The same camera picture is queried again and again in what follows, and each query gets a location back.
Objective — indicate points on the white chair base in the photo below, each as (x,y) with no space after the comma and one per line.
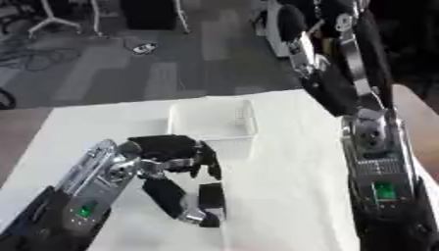
(50,19)

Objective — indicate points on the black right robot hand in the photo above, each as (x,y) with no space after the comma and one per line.
(334,88)

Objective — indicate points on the black cabinet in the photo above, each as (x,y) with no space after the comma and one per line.
(148,14)

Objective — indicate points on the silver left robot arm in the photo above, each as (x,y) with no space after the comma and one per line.
(94,183)

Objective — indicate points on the white plastic basket box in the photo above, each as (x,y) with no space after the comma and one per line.
(208,119)

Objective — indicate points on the black round object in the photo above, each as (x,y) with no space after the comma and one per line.
(7,99)

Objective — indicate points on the small black white floor object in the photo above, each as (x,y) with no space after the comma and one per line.
(144,48)

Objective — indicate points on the white table leg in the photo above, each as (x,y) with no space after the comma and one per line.
(182,16)
(96,18)

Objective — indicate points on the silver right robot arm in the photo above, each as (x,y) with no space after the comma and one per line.
(380,163)

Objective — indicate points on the white machine housing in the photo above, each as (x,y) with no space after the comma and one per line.
(271,32)

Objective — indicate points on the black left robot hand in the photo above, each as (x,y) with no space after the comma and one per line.
(165,148)

